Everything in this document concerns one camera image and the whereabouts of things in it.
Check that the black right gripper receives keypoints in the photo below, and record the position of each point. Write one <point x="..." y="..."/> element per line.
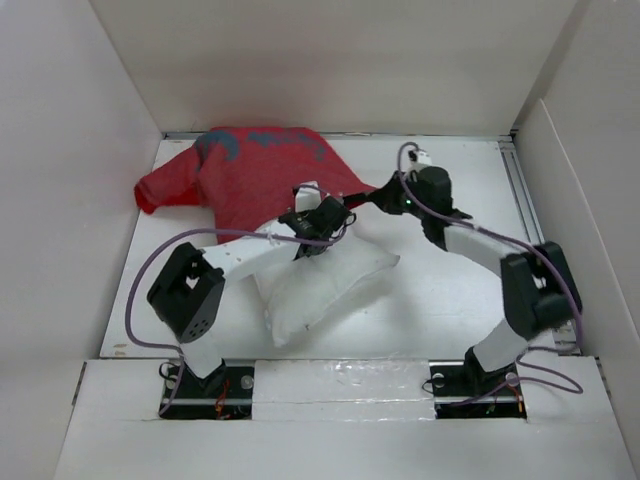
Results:
<point x="386" y="197"/>

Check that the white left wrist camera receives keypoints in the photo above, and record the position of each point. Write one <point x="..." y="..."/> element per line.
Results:
<point x="307" y="196"/>

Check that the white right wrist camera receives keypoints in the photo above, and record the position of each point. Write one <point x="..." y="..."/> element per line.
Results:
<point x="418" y="160"/>

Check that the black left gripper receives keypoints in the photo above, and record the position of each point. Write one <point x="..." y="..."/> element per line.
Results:
<point x="303" y="214"/>

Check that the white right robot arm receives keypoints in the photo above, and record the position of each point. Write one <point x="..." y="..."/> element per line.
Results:
<point x="538" y="290"/>

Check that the white pillow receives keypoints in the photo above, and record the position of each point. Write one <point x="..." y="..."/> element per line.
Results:
<point x="300" y="294"/>

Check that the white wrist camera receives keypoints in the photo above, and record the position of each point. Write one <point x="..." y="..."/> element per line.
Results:
<point x="307" y="196"/>
<point x="418" y="160"/>

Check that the red patterned pillowcase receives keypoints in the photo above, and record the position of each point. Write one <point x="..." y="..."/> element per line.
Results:
<point x="246" y="175"/>

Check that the aluminium right side rail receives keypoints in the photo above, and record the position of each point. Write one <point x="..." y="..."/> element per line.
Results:
<point x="564" y="337"/>

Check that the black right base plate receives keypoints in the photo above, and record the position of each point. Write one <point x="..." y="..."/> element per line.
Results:
<point x="457" y="397"/>

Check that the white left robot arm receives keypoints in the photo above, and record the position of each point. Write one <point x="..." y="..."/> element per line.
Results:
<point x="187" y="293"/>

